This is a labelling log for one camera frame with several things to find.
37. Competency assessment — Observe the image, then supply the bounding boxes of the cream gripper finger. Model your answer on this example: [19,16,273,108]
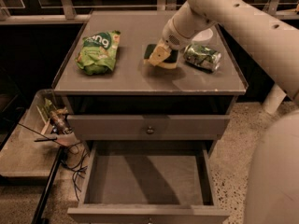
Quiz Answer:
[147,45,171,66]

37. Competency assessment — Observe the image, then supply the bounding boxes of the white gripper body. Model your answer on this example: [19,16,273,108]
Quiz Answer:
[162,18,194,50]

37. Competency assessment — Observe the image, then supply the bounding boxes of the green yellow sponge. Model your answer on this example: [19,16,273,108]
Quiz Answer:
[144,44,178,69]

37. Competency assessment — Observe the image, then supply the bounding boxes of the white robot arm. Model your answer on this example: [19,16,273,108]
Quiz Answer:
[149,0,299,224]

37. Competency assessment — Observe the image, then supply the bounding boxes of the brass top drawer knob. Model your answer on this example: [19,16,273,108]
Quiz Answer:
[147,126,154,134]

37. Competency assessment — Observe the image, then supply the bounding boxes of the grey drawer cabinet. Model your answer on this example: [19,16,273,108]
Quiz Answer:
[51,9,249,224]

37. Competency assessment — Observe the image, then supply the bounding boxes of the grey top drawer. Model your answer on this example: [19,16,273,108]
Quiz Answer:
[67,115,230,141]

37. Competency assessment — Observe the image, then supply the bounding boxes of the grey open middle drawer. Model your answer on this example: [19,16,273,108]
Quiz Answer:
[67,141,229,224]

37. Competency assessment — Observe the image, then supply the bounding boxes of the white bowl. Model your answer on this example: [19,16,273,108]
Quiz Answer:
[192,29,213,45]

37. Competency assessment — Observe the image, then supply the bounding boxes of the crushed green soda can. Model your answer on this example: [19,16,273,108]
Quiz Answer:
[183,43,221,73]

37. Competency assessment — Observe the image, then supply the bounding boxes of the green snack bag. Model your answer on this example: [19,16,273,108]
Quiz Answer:
[75,31,121,76]

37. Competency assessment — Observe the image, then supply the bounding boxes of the clutter items in bin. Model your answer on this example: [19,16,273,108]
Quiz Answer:
[36,98,72,134]

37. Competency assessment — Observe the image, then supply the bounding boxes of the white window railing frame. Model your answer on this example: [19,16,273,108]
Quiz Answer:
[0,0,299,26]

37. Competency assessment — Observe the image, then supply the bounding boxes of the white pillar post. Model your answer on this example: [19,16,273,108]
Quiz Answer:
[263,84,286,114]

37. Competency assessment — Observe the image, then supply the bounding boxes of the black cables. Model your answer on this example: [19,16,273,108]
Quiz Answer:
[60,141,90,202]

